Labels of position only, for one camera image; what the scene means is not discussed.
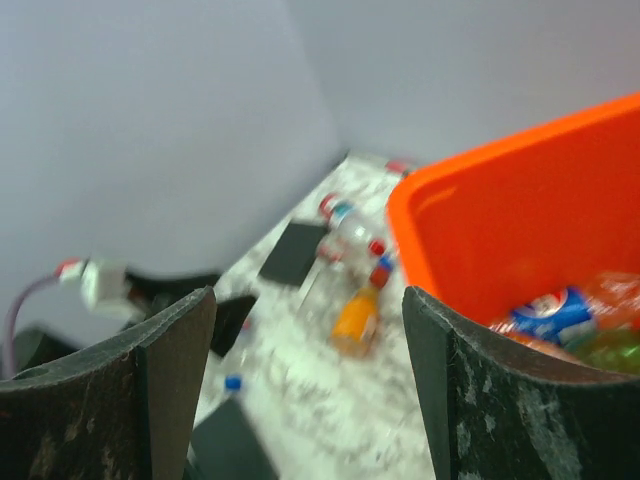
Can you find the small orange juice bottle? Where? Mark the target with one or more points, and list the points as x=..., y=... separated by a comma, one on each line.
x=355, y=327

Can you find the green plastic bottle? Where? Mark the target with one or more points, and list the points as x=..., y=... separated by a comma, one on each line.
x=610, y=350

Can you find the pepsi bottle blue label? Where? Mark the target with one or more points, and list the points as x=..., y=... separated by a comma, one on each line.
x=557, y=318

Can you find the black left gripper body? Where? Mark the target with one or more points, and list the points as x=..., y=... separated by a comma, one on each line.
x=36, y=346

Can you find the large orange label juice bottle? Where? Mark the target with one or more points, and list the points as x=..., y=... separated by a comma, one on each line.
x=614, y=302

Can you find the black foam pad front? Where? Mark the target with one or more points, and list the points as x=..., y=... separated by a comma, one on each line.
x=226, y=447

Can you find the orange plastic bin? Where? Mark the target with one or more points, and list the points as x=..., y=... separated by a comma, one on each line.
x=552, y=206

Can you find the black foam block left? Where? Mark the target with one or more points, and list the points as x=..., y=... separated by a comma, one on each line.
x=294, y=253

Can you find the red label water bottle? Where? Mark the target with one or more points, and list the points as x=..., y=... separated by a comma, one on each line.
x=347, y=221

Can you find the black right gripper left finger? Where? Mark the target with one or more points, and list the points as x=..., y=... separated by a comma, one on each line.
x=121, y=409

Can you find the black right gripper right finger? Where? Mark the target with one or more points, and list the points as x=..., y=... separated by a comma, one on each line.
x=495, y=409

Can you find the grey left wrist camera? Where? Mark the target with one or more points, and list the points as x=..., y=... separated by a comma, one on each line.
x=104, y=288

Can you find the red cap clear bottle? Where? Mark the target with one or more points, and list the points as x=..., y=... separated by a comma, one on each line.
x=334, y=249

